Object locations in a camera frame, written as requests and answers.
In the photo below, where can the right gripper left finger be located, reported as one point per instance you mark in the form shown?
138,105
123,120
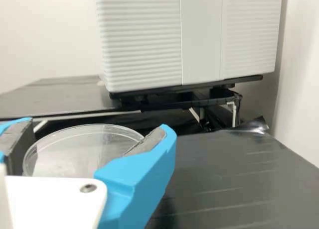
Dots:
17,139

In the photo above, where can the petri dish lid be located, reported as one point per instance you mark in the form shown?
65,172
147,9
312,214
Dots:
74,144

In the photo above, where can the incubator door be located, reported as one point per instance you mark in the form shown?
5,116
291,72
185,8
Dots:
149,39

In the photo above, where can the black platform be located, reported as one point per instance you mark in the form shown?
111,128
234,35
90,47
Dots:
236,176
49,97
174,105

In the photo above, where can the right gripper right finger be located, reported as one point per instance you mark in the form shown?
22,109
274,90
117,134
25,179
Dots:
139,179

